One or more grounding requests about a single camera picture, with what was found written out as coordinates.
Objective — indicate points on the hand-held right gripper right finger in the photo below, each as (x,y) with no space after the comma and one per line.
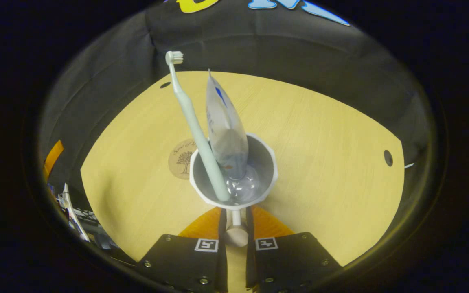
(250,260)

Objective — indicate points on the light wooden desktop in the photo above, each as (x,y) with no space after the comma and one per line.
(320,162)

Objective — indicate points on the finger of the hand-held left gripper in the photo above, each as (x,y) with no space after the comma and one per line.
(53,156)

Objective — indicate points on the round brown coaster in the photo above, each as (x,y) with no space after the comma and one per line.
(177,160)

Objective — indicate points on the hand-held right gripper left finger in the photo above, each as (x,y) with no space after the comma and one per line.
(223,260)

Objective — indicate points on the black backdrop cloth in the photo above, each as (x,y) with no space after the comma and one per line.
(299,53)

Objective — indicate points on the white toothpaste tube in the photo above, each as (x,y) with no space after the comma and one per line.
(226,134)

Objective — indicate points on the black desk grommet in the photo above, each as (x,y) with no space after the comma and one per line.
(165,85)
(388,158)

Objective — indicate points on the pale green toothbrush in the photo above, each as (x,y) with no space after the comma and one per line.
(193,118)

